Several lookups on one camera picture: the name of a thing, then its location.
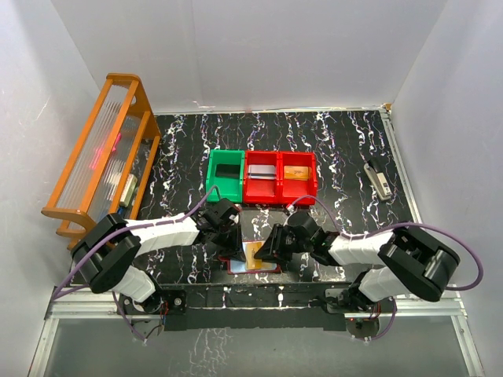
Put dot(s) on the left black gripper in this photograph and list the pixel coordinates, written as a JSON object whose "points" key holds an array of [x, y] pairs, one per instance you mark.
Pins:
{"points": [[229, 239]]}

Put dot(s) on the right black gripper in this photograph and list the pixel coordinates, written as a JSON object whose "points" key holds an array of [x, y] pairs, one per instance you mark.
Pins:
{"points": [[279, 239]]}

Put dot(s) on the orange patterned credit card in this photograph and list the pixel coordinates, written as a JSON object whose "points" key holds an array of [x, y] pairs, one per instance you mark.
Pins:
{"points": [[253, 264]]}

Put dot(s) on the red leather card holder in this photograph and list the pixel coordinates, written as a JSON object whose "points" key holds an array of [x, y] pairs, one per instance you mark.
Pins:
{"points": [[237, 265]]}

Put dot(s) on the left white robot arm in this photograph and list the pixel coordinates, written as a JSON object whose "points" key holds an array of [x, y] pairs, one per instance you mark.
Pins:
{"points": [[105, 255]]}

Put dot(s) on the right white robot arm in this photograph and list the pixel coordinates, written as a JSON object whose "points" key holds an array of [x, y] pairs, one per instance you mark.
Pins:
{"points": [[405, 260]]}

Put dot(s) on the grey striped card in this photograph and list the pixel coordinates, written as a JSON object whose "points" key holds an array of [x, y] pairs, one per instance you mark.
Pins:
{"points": [[262, 172]]}

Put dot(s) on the orange card in bin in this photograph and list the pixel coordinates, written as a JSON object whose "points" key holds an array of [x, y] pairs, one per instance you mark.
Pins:
{"points": [[297, 173]]}

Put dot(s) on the green plastic bin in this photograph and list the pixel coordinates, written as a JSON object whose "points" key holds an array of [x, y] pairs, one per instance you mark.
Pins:
{"points": [[226, 171]]}

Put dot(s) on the red bin right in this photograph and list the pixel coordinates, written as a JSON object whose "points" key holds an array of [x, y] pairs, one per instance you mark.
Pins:
{"points": [[290, 190]]}

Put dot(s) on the red bin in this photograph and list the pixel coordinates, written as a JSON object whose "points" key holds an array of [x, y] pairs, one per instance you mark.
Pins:
{"points": [[261, 191], [290, 190]]}

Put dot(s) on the red bin left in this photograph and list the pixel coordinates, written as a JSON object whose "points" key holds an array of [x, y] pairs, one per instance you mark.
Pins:
{"points": [[261, 191]]}

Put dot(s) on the black grey stapler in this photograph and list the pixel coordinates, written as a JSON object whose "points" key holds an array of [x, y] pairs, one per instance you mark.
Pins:
{"points": [[377, 178]]}

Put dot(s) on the beige box in rack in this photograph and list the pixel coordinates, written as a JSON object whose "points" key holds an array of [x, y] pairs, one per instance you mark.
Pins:
{"points": [[128, 190]]}

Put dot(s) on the orange wooden rack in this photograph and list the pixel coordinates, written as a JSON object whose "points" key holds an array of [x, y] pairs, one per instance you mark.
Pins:
{"points": [[120, 137]]}

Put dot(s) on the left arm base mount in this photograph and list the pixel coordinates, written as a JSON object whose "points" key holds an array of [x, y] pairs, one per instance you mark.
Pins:
{"points": [[165, 305]]}

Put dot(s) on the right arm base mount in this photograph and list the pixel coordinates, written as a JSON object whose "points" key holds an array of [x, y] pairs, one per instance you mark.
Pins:
{"points": [[366, 328]]}

